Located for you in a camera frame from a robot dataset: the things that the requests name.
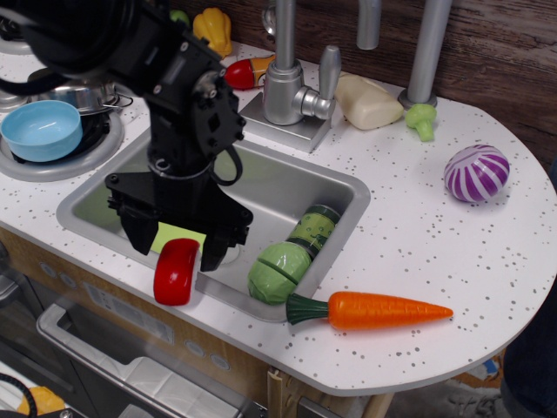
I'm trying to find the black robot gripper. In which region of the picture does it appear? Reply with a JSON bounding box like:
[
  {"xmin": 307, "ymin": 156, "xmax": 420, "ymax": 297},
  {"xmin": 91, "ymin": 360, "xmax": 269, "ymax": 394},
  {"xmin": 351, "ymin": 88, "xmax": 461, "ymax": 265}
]
[{"xmin": 104, "ymin": 171, "xmax": 253, "ymax": 272}]

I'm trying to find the red and white toy sushi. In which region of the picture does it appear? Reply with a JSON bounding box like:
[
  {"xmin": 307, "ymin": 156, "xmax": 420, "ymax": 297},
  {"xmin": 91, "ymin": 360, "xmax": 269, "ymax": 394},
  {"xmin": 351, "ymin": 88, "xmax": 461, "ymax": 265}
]
[{"xmin": 153, "ymin": 239, "xmax": 201, "ymax": 307}]

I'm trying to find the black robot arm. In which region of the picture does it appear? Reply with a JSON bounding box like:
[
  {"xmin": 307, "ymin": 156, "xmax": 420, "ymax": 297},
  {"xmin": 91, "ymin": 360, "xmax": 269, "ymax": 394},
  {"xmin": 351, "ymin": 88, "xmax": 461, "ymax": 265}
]
[{"xmin": 1, "ymin": 1, "xmax": 253, "ymax": 272}]

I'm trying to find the light green toy plate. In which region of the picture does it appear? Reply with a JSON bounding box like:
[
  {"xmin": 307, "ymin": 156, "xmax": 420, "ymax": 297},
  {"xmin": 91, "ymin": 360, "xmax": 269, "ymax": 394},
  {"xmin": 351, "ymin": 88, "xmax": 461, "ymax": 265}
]
[{"xmin": 151, "ymin": 222, "xmax": 205, "ymax": 253}]

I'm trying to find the green toy cabbage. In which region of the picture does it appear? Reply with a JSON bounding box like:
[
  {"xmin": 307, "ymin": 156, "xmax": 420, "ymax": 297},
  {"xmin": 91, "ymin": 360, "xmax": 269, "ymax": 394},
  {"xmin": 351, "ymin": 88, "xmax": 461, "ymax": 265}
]
[{"xmin": 247, "ymin": 242, "xmax": 312, "ymax": 306}]

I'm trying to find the grey toy sink basin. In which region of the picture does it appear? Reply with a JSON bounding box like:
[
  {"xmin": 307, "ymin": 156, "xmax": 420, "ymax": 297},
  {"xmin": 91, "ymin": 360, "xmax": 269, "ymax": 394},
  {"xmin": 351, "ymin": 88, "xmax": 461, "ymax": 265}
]
[{"xmin": 57, "ymin": 131, "xmax": 371, "ymax": 322}]

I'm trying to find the stove burner front left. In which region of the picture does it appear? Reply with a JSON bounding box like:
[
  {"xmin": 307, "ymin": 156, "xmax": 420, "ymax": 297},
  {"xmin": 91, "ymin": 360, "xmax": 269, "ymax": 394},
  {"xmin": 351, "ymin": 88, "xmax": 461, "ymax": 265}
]
[{"xmin": 1, "ymin": 112, "xmax": 124, "ymax": 183}]

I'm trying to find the green labelled toy can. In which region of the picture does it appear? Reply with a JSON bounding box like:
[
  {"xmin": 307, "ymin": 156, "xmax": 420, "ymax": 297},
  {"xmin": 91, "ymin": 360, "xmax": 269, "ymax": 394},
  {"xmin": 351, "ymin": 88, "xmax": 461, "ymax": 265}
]
[{"xmin": 286, "ymin": 205, "xmax": 340, "ymax": 260}]

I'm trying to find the steel toy pot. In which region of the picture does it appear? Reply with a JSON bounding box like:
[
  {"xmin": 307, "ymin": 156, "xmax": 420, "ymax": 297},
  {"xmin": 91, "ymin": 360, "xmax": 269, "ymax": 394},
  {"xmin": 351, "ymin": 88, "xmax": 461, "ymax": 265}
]
[{"xmin": 32, "ymin": 80, "xmax": 134, "ymax": 116}]

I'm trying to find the silver toy faucet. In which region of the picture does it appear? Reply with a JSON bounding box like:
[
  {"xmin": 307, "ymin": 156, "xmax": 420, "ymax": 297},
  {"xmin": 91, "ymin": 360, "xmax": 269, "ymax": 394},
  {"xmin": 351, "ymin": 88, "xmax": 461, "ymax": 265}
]
[{"xmin": 241, "ymin": 1, "xmax": 341, "ymax": 153}]

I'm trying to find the light blue toy bowl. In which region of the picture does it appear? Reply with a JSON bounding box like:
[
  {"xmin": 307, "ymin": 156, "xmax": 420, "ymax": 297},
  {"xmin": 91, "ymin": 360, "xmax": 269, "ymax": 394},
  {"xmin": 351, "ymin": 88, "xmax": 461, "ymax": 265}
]
[{"xmin": 1, "ymin": 100, "xmax": 83, "ymax": 163}]

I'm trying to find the red toy ketchup bottle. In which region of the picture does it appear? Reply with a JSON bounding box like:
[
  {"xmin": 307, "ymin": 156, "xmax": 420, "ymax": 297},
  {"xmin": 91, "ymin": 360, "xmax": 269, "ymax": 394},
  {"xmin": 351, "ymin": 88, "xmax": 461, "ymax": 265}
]
[{"xmin": 225, "ymin": 55, "xmax": 275, "ymax": 91}]

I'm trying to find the orange toy carrot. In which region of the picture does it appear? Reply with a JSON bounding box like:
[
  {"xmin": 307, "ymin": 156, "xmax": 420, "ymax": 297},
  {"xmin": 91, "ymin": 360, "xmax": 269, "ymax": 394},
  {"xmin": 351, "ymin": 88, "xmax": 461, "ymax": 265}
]
[{"xmin": 285, "ymin": 292, "xmax": 453, "ymax": 331}]

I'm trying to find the yellow object bottom left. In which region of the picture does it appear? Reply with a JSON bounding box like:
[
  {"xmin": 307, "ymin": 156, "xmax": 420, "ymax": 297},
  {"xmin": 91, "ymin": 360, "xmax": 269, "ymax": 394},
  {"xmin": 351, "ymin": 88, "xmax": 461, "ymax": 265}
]
[{"xmin": 30, "ymin": 387, "xmax": 66, "ymax": 416}]

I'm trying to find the yellow toy bell pepper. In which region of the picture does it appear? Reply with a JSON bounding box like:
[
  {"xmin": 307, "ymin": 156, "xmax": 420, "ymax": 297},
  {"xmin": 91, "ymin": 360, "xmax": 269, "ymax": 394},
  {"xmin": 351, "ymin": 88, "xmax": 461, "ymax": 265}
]
[{"xmin": 193, "ymin": 7, "xmax": 232, "ymax": 58}]

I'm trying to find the green toy apple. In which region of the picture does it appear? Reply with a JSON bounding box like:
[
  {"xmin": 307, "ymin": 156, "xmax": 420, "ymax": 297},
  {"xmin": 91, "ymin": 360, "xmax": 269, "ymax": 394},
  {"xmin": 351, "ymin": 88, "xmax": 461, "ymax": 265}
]
[{"xmin": 170, "ymin": 9, "xmax": 191, "ymax": 27}]

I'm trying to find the cream toy bottle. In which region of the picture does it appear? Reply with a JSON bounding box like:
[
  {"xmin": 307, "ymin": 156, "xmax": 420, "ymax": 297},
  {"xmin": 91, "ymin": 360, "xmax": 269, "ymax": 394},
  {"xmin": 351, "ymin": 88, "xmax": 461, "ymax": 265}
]
[{"xmin": 335, "ymin": 72, "xmax": 404, "ymax": 131}]

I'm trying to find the green toy broccoli piece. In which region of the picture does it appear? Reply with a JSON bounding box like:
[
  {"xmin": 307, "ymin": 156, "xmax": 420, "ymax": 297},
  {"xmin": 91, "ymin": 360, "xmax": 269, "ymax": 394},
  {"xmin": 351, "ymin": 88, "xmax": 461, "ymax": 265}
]
[{"xmin": 405, "ymin": 104, "xmax": 437, "ymax": 142}]

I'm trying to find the purple striped toy onion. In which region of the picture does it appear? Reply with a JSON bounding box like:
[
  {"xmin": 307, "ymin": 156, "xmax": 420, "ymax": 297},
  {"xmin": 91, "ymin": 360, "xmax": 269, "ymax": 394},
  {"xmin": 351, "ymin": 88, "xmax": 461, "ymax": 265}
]
[{"xmin": 444, "ymin": 145, "xmax": 510, "ymax": 203}]

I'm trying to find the silver oven door handle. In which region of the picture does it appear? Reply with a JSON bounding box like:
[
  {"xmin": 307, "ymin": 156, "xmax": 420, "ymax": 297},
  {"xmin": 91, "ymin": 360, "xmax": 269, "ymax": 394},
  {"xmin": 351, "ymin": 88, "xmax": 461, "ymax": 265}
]
[{"xmin": 37, "ymin": 304, "xmax": 268, "ymax": 417}]

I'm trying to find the grey hanging handle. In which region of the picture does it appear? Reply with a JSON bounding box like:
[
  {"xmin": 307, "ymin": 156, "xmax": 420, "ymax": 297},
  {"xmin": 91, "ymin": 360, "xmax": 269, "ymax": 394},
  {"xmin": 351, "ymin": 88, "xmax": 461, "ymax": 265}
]
[{"xmin": 356, "ymin": 0, "xmax": 382, "ymax": 51}]

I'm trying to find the grey vertical post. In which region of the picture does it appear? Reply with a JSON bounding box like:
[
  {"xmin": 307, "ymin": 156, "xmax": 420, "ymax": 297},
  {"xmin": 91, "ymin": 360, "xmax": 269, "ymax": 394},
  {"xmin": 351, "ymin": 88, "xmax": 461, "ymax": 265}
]
[{"xmin": 399, "ymin": 0, "xmax": 453, "ymax": 109}]

